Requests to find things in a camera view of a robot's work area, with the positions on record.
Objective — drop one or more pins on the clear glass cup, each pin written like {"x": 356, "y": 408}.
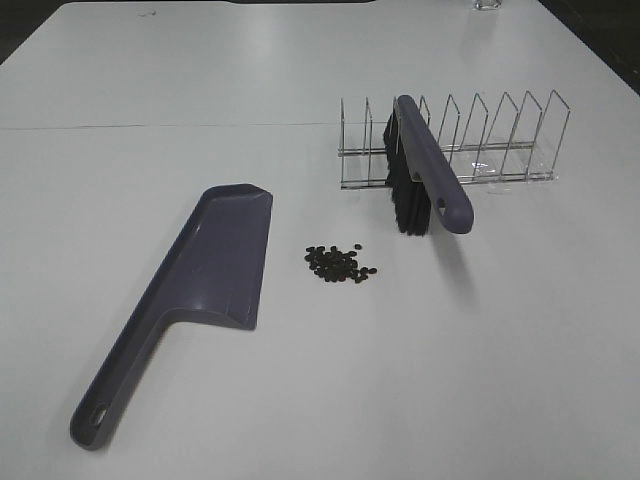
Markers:
{"x": 487, "y": 5}

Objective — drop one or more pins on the chrome wire dish rack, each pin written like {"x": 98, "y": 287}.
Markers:
{"x": 514, "y": 140}

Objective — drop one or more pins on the purple hand brush black bristles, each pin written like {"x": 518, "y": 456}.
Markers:
{"x": 421, "y": 179}

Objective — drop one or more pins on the pile of coffee beans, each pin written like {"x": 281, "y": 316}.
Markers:
{"x": 335, "y": 266}

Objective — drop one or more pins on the purple plastic dustpan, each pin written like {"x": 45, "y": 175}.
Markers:
{"x": 211, "y": 275}

